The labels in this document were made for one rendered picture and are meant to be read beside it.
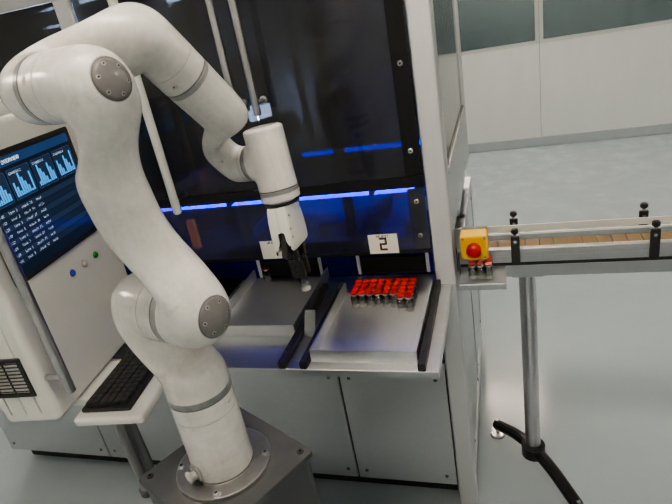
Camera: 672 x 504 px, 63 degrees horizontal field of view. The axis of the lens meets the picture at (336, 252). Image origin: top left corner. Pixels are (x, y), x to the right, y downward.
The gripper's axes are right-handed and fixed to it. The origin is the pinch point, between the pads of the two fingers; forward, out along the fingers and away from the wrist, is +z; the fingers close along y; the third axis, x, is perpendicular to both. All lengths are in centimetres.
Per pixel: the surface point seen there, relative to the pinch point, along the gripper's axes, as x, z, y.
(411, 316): 17.4, 25.9, -22.1
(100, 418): -60, 30, 12
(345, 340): 1.9, 25.4, -11.1
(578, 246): 62, 22, -49
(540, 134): 79, 72, -503
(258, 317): -27.1, 22.3, -22.7
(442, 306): 25.0, 26.3, -27.3
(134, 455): -88, 69, -20
